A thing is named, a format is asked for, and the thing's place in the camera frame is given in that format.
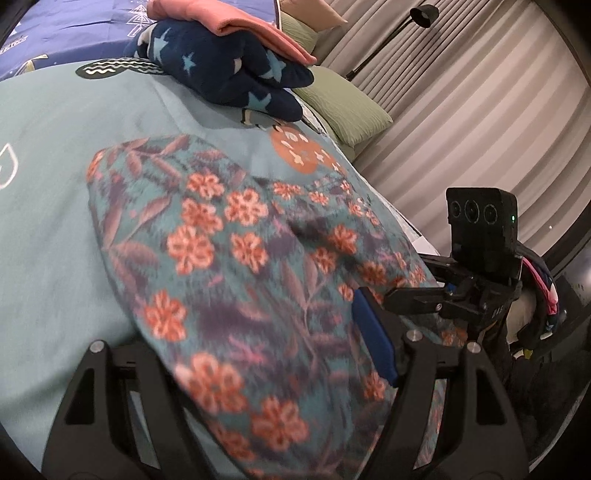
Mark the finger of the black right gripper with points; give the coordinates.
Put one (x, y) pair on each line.
(420, 301)

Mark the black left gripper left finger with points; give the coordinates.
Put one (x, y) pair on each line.
(92, 437)

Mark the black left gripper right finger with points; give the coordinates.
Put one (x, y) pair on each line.
(479, 435)

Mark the teal floral fleece garment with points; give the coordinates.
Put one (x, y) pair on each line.
(243, 286)

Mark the teal animal print bedcover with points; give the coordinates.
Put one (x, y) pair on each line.
(56, 295)

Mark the beige pleated curtain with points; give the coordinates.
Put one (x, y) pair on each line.
(490, 95)

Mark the green pillow near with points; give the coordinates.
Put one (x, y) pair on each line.
(353, 115)

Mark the green pillow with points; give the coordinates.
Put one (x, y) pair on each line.
(353, 115)
(299, 32)

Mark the green pillow far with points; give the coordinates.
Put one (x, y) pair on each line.
(299, 32)

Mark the beige pillow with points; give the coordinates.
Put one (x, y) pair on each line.
(317, 14)

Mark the navy star fleece garment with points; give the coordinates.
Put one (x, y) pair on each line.
(235, 70)

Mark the pink folded garment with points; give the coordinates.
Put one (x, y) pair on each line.
(223, 19)

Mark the purple tree print sheet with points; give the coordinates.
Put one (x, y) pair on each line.
(90, 34)

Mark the black camera box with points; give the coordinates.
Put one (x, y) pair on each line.
(484, 228)

